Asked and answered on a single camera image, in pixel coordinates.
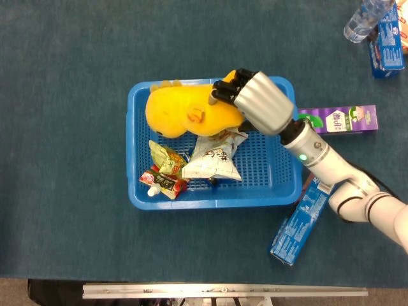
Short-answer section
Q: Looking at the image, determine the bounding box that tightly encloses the blue toothpaste box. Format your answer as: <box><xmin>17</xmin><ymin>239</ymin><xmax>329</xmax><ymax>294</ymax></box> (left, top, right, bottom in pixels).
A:
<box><xmin>270</xmin><ymin>174</ymin><xmax>335</xmax><ymax>266</ymax></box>
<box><xmin>367</xmin><ymin>1</ymin><xmax>405</xmax><ymax>78</ymax></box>

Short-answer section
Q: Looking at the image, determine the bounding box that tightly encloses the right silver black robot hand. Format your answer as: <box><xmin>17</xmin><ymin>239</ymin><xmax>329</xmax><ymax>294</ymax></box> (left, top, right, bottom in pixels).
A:
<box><xmin>208</xmin><ymin>68</ymin><xmax>296</xmax><ymax>136</ymax></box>

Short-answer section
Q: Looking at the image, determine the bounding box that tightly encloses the clear plastic water bottle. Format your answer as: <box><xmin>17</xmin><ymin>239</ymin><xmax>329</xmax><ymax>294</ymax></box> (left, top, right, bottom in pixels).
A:
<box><xmin>343</xmin><ymin>0</ymin><xmax>396</xmax><ymax>43</ymax></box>

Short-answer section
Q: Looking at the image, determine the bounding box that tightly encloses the purple toothpaste box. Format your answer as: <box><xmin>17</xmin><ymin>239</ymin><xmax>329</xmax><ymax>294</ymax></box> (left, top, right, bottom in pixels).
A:
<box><xmin>298</xmin><ymin>105</ymin><xmax>379</xmax><ymax>136</ymax></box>

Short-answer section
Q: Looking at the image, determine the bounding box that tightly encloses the black robot base cover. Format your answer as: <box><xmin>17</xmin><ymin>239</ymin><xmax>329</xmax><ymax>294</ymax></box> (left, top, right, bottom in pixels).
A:
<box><xmin>27</xmin><ymin>279</ymin><xmax>84</xmax><ymax>306</ymax></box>

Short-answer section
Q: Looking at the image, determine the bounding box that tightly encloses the blue plastic basket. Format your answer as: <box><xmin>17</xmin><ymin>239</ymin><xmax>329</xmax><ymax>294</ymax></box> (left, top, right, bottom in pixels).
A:
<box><xmin>126</xmin><ymin>76</ymin><xmax>303</xmax><ymax>211</ymax></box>

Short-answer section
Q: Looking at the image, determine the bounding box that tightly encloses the aluminium frame rail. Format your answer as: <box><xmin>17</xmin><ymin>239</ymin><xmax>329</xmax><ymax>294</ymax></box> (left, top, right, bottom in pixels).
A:
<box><xmin>82</xmin><ymin>282</ymin><xmax>368</xmax><ymax>300</ymax></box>

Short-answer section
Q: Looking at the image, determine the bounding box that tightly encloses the teal felt table cloth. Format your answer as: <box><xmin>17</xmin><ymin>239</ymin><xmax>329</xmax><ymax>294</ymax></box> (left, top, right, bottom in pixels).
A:
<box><xmin>0</xmin><ymin>0</ymin><xmax>408</xmax><ymax>288</ymax></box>

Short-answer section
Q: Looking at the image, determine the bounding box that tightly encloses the white snack bag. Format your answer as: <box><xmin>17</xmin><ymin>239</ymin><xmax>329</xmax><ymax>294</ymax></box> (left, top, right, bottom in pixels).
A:
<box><xmin>181</xmin><ymin>129</ymin><xmax>249</xmax><ymax>182</ymax></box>

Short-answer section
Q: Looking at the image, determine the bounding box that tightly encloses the green yellow snack packet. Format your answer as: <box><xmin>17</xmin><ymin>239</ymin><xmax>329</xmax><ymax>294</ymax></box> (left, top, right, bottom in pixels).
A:
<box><xmin>149</xmin><ymin>140</ymin><xmax>187</xmax><ymax>175</ymax></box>

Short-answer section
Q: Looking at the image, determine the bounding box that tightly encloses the red and white snack packet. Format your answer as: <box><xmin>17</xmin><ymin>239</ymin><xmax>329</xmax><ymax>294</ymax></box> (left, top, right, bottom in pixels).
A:
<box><xmin>397</xmin><ymin>0</ymin><xmax>408</xmax><ymax>55</ymax></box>

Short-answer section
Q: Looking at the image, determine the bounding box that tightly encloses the red pouch with white cap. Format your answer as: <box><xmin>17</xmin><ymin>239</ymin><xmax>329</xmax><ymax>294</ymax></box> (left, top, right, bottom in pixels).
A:
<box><xmin>138</xmin><ymin>164</ymin><xmax>189</xmax><ymax>200</ymax></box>

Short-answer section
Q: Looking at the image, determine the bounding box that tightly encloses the yellow plush toy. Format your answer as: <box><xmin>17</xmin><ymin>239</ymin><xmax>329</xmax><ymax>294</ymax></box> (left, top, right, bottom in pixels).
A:
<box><xmin>145</xmin><ymin>70</ymin><xmax>246</xmax><ymax>140</ymax></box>

